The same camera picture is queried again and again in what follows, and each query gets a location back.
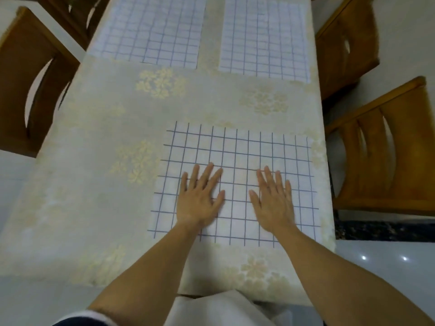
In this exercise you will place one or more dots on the person's left hand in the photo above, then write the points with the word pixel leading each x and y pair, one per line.
pixel 197 207

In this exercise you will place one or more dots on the person's right hand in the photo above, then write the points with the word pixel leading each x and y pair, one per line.
pixel 277 210

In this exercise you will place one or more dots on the checked cloth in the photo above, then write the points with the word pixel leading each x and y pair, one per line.
pixel 238 152
pixel 153 30

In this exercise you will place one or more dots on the person's right forearm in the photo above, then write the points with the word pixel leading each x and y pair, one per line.
pixel 340 278

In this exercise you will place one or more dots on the person's left forearm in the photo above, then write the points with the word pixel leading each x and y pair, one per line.
pixel 149 275

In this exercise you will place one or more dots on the table with cream floral tablecloth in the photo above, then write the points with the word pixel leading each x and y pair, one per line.
pixel 102 200

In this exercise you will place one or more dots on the wooden dining chair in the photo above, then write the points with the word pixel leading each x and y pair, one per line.
pixel 414 132
pixel 363 37
pixel 54 10
pixel 20 47

